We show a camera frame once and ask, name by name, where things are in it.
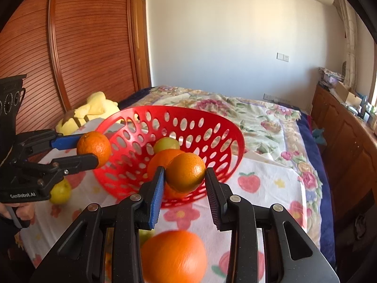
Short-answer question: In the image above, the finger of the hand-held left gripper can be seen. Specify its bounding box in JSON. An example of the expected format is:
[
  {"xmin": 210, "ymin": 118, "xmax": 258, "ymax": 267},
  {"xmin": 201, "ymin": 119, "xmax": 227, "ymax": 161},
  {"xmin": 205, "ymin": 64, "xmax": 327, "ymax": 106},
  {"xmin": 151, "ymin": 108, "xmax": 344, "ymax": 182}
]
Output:
[
  {"xmin": 16, "ymin": 129, "xmax": 86, "ymax": 155},
  {"xmin": 49, "ymin": 153, "xmax": 99, "ymax": 178}
]

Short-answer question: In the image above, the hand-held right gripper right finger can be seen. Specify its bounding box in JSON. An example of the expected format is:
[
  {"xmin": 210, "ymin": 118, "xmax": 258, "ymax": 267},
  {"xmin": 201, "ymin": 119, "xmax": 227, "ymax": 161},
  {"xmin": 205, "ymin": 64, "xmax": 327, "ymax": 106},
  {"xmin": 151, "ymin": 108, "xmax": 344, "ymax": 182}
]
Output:
[{"xmin": 205, "ymin": 167, "xmax": 340, "ymax": 283}]

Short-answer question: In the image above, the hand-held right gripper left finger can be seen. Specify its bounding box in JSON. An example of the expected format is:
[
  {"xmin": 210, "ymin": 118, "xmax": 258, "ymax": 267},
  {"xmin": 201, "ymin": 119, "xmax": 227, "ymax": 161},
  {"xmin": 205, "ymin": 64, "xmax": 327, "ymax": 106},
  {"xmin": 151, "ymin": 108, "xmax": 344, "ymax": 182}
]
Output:
[{"xmin": 29, "ymin": 166, "xmax": 165, "ymax": 283}]

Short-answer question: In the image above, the orange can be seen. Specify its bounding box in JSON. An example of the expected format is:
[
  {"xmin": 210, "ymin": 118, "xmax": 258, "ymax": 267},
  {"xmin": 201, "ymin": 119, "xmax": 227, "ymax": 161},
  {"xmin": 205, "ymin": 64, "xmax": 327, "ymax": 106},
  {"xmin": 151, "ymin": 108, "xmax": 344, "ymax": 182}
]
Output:
[
  {"xmin": 77, "ymin": 131, "xmax": 112, "ymax": 168},
  {"xmin": 166, "ymin": 152, "xmax": 206, "ymax": 193},
  {"xmin": 147, "ymin": 149, "xmax": 189, "ymax": 199},
  {"xmin": 141, "ymin": 230, "xmax": 208, "ymax": 283}
]

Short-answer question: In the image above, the green apple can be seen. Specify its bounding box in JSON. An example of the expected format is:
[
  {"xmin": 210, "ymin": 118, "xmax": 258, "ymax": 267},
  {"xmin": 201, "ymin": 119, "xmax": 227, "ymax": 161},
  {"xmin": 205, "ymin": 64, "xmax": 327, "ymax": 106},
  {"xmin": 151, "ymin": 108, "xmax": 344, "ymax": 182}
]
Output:
[{"xmin": 49, "ymin": 179, "xmax": 72, "ymax": 204}]

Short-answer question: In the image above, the red perforated plastic basket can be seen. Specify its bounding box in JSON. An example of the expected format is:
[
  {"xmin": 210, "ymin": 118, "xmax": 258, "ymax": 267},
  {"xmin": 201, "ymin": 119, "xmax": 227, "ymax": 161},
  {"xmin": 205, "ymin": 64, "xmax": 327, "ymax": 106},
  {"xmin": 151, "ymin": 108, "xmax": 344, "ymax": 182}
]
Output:
[{"xmin": 93, "ymin": 105, "xmax": 246, "ymax": 207}]

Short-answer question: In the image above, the person's left hand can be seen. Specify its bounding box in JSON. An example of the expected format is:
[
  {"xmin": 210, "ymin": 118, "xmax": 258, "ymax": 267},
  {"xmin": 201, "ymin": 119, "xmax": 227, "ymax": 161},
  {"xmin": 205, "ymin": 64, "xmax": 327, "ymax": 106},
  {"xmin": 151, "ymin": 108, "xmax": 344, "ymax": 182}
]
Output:
[{"xmin": 0, "ymin": 202, "xmax": 37, "ymax": 229}]

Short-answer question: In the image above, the yellow plush toy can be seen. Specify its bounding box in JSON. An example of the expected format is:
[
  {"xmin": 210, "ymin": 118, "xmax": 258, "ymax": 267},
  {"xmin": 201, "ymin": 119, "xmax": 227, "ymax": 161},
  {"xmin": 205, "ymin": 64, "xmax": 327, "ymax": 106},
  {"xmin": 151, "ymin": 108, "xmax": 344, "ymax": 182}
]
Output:
[{"xmin": 55, "ymin": 91, "xmax": 139, "ymax": 134}]

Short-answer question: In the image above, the fruit print white cloth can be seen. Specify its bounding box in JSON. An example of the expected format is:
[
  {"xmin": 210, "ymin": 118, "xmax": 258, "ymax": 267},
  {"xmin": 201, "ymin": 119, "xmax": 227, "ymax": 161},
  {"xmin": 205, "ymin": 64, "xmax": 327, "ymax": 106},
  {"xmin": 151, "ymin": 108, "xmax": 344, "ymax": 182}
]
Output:
[{"xmin": 18, "ymin": 141, "xmax": 310, "ymax": 283}]

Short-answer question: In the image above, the floral quilt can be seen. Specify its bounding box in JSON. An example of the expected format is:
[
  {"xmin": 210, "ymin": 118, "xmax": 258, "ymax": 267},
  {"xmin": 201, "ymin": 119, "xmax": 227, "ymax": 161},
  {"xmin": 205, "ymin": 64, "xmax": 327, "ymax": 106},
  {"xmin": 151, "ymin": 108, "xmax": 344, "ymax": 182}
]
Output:
[{"xmin": 118, "ymin": 86, "xmax": 327, "ymax": 230}]

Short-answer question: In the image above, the wooden slatted wardrobe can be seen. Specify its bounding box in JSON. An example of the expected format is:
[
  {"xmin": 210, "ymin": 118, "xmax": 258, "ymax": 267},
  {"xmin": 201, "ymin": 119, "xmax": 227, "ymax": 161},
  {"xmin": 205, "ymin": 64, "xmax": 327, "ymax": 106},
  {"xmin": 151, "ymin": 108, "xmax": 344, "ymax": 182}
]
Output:
[{"xmin": 0, "ymin": 0, "xmax": 139, "ymax": 136}]

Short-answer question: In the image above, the teal cloth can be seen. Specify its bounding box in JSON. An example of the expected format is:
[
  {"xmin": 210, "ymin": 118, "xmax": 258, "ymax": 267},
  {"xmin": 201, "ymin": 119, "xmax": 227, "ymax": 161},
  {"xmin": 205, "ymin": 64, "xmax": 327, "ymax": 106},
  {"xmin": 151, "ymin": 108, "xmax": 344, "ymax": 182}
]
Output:
[{"xmin": 312, "ymin": 128, "xmax": 326, "ymax": 146}]

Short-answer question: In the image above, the wooden door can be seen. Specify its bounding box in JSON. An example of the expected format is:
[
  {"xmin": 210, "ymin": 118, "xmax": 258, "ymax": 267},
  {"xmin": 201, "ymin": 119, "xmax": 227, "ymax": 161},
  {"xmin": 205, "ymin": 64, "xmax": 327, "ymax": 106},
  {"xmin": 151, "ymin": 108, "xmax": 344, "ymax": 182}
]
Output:
[{"xmin": 132, "ymin": 0, "xmax": 152, "ymax": 90}]

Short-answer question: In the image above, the wooden cabinet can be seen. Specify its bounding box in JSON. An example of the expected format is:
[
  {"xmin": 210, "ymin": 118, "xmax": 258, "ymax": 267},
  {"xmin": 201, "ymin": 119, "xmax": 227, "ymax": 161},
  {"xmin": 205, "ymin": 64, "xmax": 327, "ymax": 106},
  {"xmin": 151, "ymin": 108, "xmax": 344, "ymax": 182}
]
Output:
[{"xmin": 311, "ymin": 84, "xmax": 377, "ymax": 227}]

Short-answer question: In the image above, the dark cloth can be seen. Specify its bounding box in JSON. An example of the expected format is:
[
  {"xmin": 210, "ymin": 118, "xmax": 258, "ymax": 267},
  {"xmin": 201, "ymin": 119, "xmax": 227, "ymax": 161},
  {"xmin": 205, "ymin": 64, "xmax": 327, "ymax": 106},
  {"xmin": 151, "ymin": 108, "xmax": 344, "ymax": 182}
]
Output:
[{"xmin": 352, "ymin": 212, "xmax": 370, "ymax": 241}]

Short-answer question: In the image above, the pile of patterned fabric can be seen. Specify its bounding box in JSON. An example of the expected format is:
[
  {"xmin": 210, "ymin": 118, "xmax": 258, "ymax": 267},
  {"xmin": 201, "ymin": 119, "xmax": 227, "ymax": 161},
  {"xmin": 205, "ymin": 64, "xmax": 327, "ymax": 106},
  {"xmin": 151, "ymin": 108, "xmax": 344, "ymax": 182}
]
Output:
[{"xmin": 318, "ymin": 67, "xmax": 345, "ymax": 90}]

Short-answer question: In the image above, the open cardboard box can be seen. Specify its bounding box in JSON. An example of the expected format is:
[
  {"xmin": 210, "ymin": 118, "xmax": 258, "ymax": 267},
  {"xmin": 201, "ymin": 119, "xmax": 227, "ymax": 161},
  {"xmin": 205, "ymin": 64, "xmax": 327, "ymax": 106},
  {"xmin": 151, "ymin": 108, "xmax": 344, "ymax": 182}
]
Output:
[{"xmin": 336, "ymin": 81, "xmax": 358, "ymax": 107}]

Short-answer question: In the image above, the window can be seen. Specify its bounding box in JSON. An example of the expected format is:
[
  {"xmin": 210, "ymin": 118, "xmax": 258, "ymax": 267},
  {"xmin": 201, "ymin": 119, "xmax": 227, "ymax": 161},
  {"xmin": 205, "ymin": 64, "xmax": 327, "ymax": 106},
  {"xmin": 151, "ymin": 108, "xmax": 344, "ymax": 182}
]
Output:
[{"xmin": 372, "ymin": 40, "xmax": 377, "ymax": 137}]

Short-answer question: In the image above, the patterned beige curtain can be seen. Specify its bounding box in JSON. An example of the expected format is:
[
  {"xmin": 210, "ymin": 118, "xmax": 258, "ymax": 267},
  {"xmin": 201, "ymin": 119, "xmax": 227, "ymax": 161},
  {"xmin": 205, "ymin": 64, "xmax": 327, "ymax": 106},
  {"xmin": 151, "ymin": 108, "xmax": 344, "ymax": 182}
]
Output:
[{"xmin": 333, "ymin": 0, "xmax": 358, "ymax": 89}]

